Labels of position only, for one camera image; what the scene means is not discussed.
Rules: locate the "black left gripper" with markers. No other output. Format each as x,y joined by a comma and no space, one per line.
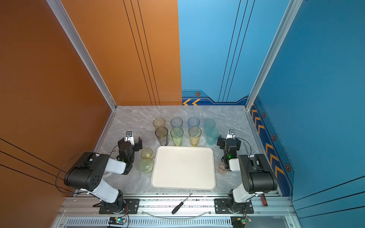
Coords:
138,142

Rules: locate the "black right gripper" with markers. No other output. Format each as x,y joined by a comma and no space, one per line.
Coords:
221,143

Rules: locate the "teal tall glass front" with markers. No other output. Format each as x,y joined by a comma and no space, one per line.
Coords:
212,136

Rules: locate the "teal tall glass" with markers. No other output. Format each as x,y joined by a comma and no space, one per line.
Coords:
212,136
209,123

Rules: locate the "pink short glass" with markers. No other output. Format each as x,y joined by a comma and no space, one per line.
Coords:
221,168

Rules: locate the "green short glass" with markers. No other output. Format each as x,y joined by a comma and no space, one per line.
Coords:
146,166

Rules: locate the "teal tall glass back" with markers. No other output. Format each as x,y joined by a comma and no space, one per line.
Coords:
209,123

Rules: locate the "yellow short glass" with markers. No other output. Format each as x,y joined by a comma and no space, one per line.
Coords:
147,153

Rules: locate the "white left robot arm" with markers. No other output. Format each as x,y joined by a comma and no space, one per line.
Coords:
87,174

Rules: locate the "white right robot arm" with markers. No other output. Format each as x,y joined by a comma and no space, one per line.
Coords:
257,176

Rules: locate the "cream rectangular tray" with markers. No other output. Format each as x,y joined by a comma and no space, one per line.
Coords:
187,168

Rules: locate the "yellow tall glass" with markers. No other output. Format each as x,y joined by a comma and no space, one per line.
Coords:
195,134

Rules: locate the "dark smoky tall glass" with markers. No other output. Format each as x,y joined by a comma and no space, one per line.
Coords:
162,135

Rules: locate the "amber tall glass back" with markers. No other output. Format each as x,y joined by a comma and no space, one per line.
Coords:
159,122

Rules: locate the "blue tall glass back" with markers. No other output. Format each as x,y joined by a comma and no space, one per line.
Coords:
193,122

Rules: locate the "green tall glass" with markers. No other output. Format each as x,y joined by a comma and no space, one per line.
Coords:
177,136

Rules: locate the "grey-blue tall glass back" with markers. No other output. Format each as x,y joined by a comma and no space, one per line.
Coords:
176,122

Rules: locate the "left green circuit board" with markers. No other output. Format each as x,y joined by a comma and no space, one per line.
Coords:
117,222

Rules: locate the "green circuit board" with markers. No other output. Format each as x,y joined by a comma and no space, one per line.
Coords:
117,222
238,222

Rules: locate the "right green circuit board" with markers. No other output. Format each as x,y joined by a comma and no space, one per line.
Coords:
238,222

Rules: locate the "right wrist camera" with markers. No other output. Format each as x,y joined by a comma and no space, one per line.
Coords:
231,134

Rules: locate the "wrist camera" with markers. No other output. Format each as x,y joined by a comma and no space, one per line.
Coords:
129,137
231,134

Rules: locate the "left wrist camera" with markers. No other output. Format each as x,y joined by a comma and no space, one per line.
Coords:
129,137

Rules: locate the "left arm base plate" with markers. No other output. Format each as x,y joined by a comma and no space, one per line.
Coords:
129,207

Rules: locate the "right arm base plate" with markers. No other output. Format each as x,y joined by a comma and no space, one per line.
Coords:
223,206

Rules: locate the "red handled ratchet wrench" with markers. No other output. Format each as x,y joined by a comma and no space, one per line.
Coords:
264,200

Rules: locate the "black handled screwdriver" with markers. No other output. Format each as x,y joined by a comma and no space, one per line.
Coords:
176,209

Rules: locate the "aluminium front rail frame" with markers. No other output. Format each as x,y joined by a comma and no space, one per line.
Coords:
186,210

